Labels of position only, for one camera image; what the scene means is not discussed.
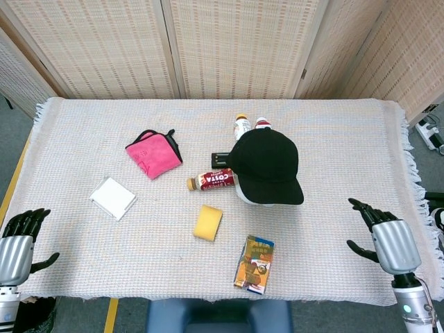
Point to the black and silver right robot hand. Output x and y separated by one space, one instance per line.
395 246

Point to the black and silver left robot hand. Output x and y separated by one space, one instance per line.
15 253

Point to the black baseball cap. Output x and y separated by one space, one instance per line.
267 163

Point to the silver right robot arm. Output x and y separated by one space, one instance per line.
412 301

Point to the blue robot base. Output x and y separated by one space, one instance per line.
218 317

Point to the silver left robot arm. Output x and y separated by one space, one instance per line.
7 308

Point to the black and white shoe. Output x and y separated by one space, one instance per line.
438 220

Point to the black bag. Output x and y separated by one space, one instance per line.
36 317

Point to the beige woven tablecloth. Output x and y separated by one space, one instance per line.
329 156

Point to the white square flat box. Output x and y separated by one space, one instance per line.
112 197

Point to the white power strip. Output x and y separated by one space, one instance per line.
431 137

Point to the orange and blue snack box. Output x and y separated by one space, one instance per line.
255 265

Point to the pink folded microfibre cloth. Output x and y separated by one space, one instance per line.
152 156

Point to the yellow sponge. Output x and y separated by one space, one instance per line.
207 223

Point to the Costa coffee bottle red label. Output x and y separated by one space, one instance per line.
213 179

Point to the yellow cap drink bottle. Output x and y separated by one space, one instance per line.
241 126

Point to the small black rectangular device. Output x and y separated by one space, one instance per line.
219 161

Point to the woven bamboo folding screen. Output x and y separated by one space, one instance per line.
104 48

